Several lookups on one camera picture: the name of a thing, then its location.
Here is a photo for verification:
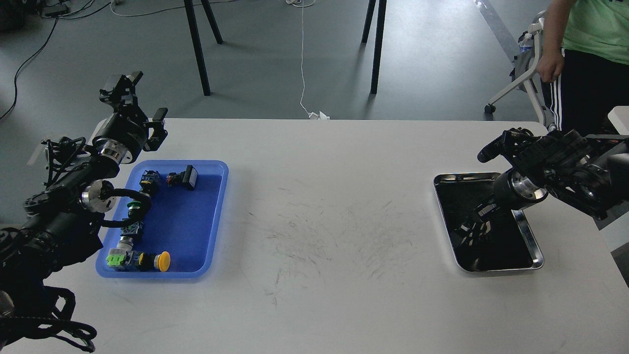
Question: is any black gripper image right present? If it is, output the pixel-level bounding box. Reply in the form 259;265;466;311
459;169;548;246

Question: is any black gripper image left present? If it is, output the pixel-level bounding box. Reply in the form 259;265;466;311
92;70;168;164

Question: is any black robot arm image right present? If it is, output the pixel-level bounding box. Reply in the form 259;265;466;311
455;128;628;247

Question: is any silver metal tray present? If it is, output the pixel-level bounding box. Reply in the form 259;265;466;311
433;172;544;273

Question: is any blue plastic tray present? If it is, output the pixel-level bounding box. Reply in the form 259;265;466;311
96;160;229;280

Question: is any red green push button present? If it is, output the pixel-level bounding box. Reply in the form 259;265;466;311
127;200;150;220

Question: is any black table leg left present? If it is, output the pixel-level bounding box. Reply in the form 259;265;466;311
183;0;223;96

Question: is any black table leg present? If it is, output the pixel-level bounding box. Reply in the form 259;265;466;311
360;0;387;95
183;0;223;96

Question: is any white rolling chair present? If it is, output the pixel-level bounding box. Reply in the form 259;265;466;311
485;10;547;127

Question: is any person in green shirt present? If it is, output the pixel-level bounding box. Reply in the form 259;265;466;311
536;0;629;136

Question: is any black table leg right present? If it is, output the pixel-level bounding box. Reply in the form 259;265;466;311
360;0;387;95

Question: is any black yellow selector switch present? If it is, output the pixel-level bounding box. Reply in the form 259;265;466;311
139;170;161;196

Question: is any black rocker switch connector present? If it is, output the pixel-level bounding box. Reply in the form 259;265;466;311
166;164;198;191

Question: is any black floor cable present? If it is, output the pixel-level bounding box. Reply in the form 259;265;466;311
0;0;114;121

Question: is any black silver switch module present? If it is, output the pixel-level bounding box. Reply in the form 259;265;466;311
116;220;144;251

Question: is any green terminal block switch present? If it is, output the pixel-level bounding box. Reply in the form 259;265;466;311
106;248;140;272

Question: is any yellow push button switch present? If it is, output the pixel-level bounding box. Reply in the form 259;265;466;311
137;251;171;272

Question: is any white power cable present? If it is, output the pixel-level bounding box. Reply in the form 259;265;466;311
286;0;331;120

